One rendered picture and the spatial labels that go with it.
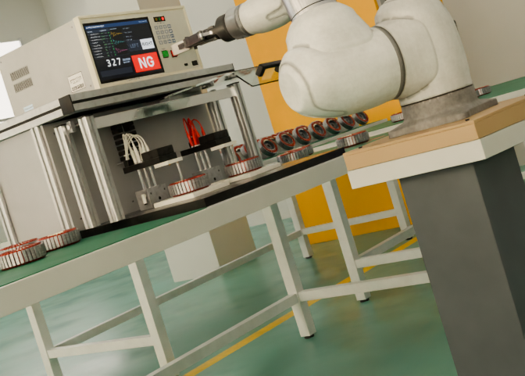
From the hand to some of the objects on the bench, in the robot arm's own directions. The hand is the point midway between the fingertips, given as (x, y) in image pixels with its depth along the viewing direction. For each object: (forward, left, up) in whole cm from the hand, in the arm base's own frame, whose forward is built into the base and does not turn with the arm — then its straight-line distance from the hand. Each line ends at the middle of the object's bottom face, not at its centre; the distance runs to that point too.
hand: (181, 47), depth 256 cm
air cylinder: (+9, +21, -41) cm, 47 cm away
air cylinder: (+8, -3, -41) cm, 42 cm away
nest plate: (-6, -3, -41) cm, 42 cm away
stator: (+13, +53, -42) cm, 69 cm away
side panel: (+34, +41, -43) cm, 69 cm away
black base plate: (-4, +9, -43) cm, 44 cm away
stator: (-6, -3, -40) cm, 41 cm away
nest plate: (-6, +21, -41) cm, 46 cm away
